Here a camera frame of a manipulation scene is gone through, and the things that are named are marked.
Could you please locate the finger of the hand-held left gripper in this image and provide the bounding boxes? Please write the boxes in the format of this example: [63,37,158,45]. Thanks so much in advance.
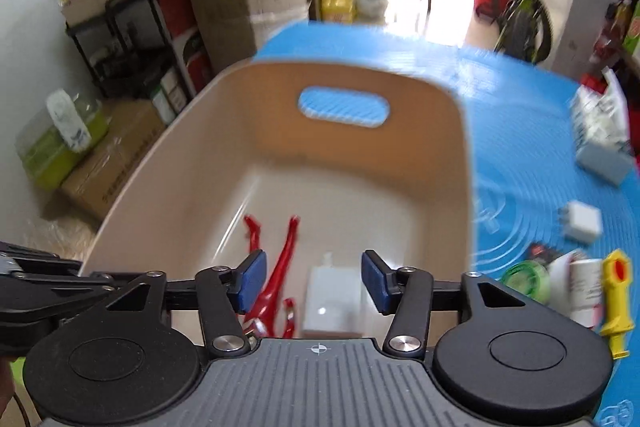
[0,273,120,309]
[0,241,83,276]

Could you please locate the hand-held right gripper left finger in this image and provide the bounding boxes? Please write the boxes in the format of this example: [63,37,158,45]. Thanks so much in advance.
[102,249,268,357]

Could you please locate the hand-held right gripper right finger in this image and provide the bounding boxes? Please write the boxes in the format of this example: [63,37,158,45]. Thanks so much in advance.
[361,249,545,357]

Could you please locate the red-handled pliers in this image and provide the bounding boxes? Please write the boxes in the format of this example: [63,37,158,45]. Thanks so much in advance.
[242,214,302,339]

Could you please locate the large white power adapter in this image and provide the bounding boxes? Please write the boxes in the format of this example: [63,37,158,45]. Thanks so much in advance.
[301,252,365,339]

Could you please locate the beige plastic storage bin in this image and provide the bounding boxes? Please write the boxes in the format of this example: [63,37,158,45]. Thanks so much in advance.
[79,60,477,342]

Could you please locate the tape roll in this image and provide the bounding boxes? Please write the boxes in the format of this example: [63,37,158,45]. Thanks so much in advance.
[500,259,552,305]

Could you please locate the white plastic bottle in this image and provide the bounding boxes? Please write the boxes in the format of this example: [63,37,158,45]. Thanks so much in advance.
[569,258,605,329]

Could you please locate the small white plug charger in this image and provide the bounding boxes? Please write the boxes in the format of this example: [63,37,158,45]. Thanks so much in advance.
[557,201,603,245]

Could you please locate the yellow plastic tool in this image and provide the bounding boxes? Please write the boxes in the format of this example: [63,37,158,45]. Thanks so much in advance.
[599,249,630,361]

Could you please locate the green plastic container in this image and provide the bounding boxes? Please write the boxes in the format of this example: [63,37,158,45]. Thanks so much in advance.
[15,93,112,192]

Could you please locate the low cardboard box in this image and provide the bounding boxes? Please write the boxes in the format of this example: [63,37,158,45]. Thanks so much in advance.
[59,100,167,222]

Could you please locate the white patterned bottle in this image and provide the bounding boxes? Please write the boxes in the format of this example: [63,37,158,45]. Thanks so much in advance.
[46,90,94,154]

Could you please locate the blue silicone mat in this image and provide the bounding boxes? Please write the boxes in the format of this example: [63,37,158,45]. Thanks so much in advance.
[254,20,640,427]

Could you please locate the black shelf rack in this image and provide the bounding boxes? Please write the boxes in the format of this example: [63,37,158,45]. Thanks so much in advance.
[65,0,203,110]

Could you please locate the red appliance box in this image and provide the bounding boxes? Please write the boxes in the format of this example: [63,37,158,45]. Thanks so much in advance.
[154,0,213,95]

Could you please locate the tissue pack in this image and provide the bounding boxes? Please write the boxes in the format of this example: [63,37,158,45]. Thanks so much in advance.
[570,67,637,187]

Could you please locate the yellow oil jug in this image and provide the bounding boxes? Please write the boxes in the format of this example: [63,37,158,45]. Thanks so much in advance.
[320,0,359,26]

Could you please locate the white chest freezer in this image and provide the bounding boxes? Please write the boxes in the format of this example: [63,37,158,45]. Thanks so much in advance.
[539,0,632,84]

